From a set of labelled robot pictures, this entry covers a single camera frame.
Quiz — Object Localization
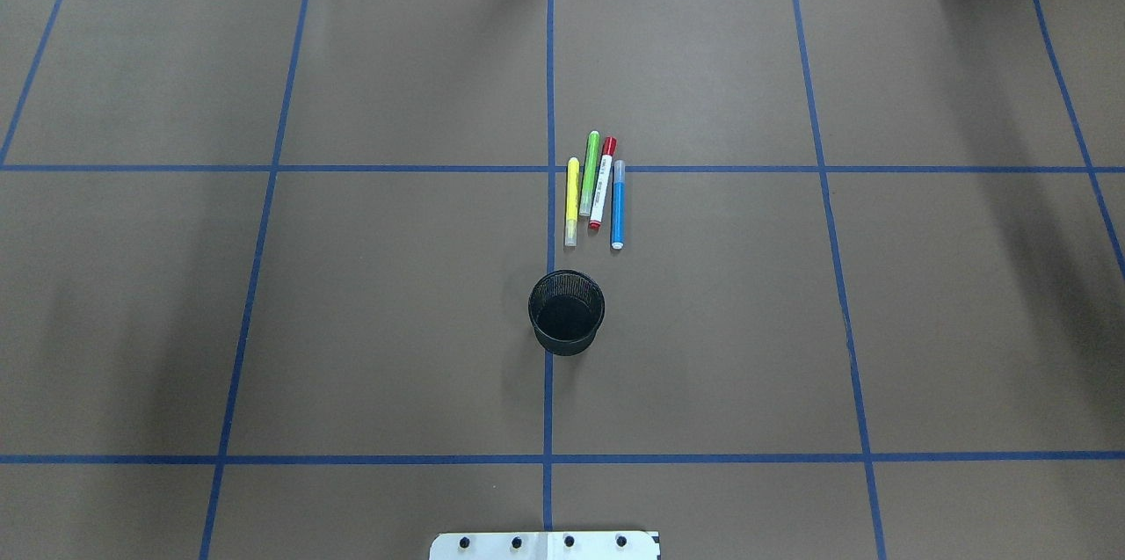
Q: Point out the yellow highlighter pen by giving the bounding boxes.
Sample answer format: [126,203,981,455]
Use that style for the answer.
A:
[563,156,581,249]

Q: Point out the blue highlighter pen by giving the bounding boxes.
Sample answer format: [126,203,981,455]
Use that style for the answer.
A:
[610,160,627,251]

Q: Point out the green highlighter pen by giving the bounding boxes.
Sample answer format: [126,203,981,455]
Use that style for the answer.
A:
[578,130,601,218]

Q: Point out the red white marker pen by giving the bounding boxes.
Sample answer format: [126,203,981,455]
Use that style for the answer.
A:
[588,136,617,231]

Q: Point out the black mesh pen cup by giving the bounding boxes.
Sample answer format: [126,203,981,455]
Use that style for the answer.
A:
[527,269,606,356]

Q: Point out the brown paper table cover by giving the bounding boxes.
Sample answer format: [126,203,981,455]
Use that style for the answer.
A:
[1,0,1122,559]

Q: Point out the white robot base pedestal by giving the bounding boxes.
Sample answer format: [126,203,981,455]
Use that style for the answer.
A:
[429,529,662,559]

